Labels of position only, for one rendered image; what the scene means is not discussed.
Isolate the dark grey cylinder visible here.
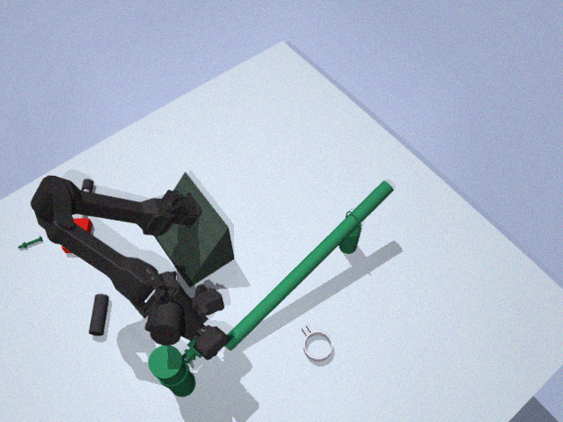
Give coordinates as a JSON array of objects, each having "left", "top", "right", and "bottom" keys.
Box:
[{"left": 89, "top": 294, "right": 109, "bottom": 336}]

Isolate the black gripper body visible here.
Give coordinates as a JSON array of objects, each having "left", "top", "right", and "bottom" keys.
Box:
[{"left": 181, "top": 299, "right": 230, "bottom": 360}]

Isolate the green cylindrical rod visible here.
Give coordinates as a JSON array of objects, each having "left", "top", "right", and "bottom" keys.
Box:
[{"left": 225, "top": 180, "right": 393, "bottom": 351}]

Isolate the green bolt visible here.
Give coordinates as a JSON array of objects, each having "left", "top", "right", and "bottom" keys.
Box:
[{"left": 18, "top": 236, "right": 42, "bottom": 249}]

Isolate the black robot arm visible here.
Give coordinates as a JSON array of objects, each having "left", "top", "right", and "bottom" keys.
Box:
[{"left": 30, "top": 175, "right": 224, "bottom": 346}]

